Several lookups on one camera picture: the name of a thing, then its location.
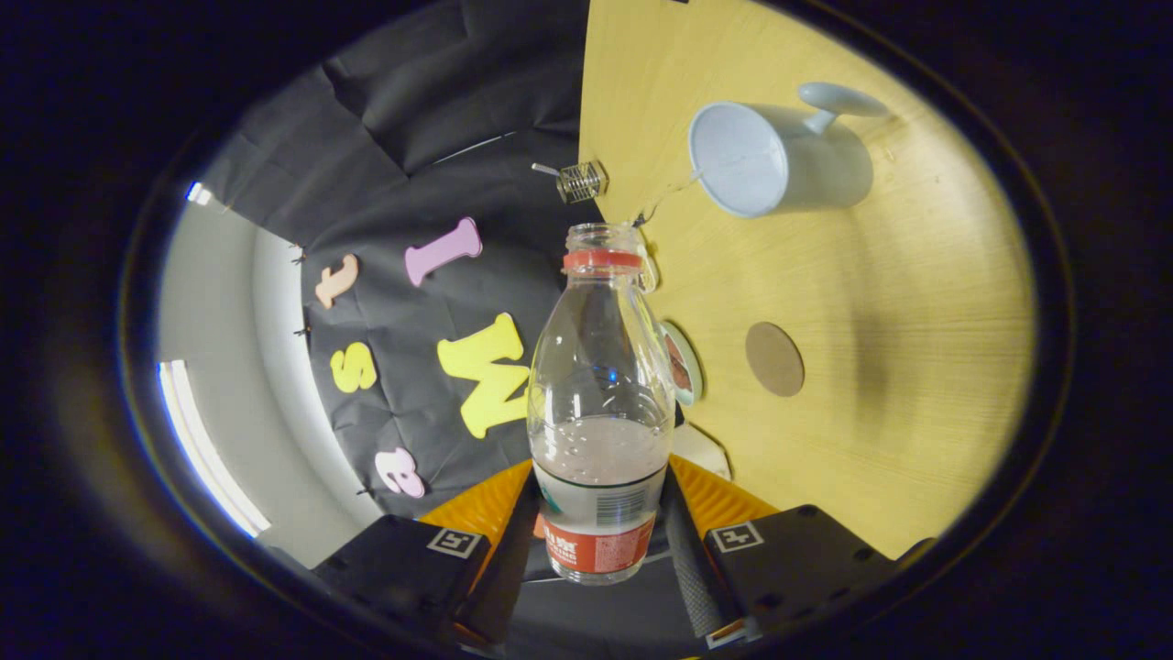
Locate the large ceiling light panel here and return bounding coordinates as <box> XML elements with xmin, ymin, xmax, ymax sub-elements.
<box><xmin>158</xmin><ymin>359</ymin><xmax>271</xmax><ymax>538</ymax></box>

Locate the wooden table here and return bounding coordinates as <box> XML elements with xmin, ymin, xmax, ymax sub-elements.
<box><xmin>577</xmin><ymin>0</ymin><xmax>1036</xmax><ymax>560</ymax></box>

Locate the pale green plate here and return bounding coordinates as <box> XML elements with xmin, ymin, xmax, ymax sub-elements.
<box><xmin>662</xmin><ymin>321</ymin><xmax>705</xmax><ymax>407</ymax></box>

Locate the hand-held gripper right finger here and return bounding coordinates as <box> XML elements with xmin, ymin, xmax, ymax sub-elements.
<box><xmin>662</xmin><ymin>456</ymin><xmax>901</xmax><ymax>650</ymax></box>

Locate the white toaster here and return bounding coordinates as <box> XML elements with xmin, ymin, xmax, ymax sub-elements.
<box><xmin>672</xmin><ymin>423</ymin><xmax>732</xmax><ymax>481</ymax></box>

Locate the small wire basket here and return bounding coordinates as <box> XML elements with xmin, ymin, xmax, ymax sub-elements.
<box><xmin>532</xmin><ymin>159</ymin><xmax>609</xmax><ymax>204</ymax></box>

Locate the brown meat piece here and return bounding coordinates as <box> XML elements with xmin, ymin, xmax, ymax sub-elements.
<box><xmin>667</xmin><ymin>334</ymin><xmax>694</xmax><ymax>393</ymax></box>

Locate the clear plastic juice bottle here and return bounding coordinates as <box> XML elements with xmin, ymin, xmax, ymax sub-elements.
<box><xmin>527</xmin><ymin>222</ymin><xmax>679</xmax><ymax>586</ymax></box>

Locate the black backdrop cloth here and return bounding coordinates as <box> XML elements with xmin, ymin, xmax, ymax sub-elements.
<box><xmin>197</xmin><ymin>0</ymin><xmax>734</xmax><ymax>660</ymax></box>

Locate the white cup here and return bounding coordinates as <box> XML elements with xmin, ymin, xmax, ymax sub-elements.
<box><xmin>687</xmin><ymin>81</ymin><xmax>890</xmax><ymax>219</ymax></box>

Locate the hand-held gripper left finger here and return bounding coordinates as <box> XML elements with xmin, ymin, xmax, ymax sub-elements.
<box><xmin>312</xmin><ymin>458</ymin><xmax>537</xmax><ymax>650</ymax></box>

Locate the round brown coaster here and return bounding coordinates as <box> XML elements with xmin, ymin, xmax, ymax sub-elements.
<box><xmin>744</xmin><ymin>321</ymin><xmax>806</xmax><ymax>398</ymax></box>

